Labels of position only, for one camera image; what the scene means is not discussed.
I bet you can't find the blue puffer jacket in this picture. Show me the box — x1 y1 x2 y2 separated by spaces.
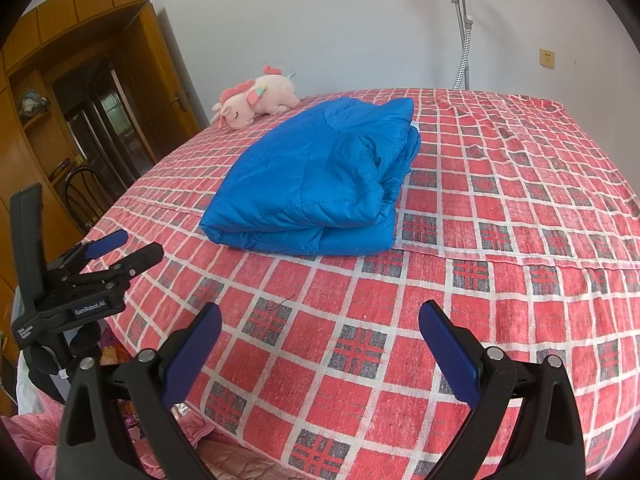
200 96 421 256

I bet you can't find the black metal chair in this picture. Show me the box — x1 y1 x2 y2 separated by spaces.
49 158 115 234

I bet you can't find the red plaid bed sheet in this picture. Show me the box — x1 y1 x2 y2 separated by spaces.
91 89 639 479

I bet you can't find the wooden door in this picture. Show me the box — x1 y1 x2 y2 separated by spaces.
120 2 200 157

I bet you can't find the wooden wardrobe cabinet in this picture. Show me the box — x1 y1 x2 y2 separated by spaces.
0 0 151 411

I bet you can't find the pink unicorn plush toy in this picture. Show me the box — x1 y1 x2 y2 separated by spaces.
209 65 300 131

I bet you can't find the grey garment steamer stand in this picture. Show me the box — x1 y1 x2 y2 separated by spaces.
450 0 473 90

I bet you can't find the yellow wall socket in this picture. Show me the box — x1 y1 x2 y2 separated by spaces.
539 48 555 70

